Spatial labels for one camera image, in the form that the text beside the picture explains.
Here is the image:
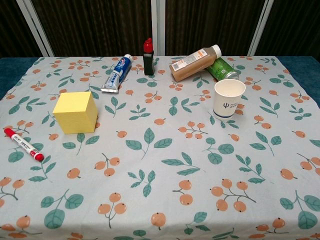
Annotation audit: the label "yellow cube block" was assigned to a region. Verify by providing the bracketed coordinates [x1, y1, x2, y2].
[52, 91, 99, 135]

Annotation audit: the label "white marker pen red caps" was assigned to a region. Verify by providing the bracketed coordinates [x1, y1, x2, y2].
[3, 127, 45, 162]

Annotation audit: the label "floral leaf fruit tablecloth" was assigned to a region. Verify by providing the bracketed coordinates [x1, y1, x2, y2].
[0, 56, 320, 240]

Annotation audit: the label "black ink bottle red cap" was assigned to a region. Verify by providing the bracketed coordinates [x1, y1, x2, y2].
[143, 37, 156, 76]

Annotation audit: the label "blue white toothpaste tube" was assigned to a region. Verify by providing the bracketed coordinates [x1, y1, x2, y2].
[100, 53, 133, 94]

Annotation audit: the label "brown juice bottle white cap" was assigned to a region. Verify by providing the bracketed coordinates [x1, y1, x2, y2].
[169, 44, 223, 83]

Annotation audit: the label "white paper cup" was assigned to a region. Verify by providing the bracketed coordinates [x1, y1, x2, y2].
[212, 78, 247, 120]

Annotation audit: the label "green drink can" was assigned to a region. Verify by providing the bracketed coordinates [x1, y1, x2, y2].
[206, 56, 240, 81]

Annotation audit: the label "dark curtain partition panel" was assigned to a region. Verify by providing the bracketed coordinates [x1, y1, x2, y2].
[254, 0, 320, 57]
[23, 0, 160, 57]
[0, 0, 43, 58]
[157, 0, 275, 57]

